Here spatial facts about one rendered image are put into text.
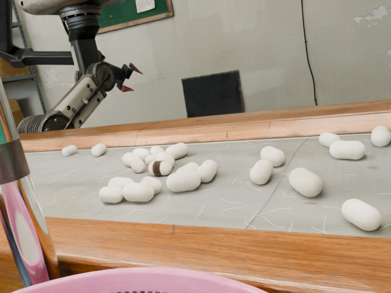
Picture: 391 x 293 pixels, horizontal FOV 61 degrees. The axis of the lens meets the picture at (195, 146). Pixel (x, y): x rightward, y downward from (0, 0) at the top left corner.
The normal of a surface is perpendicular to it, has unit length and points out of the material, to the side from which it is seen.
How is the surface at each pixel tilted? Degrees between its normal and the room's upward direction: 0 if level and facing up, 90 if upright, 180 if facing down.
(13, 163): 90
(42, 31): 90
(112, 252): 0
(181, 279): 75
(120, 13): 90
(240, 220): 0
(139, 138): 45
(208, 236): 0
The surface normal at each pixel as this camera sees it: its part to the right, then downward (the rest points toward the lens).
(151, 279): -0.27, 0.03
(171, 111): -0.33, 0.29
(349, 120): -0.40, -0.46
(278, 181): -0.17, -0.95
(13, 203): 0.35, 0.18
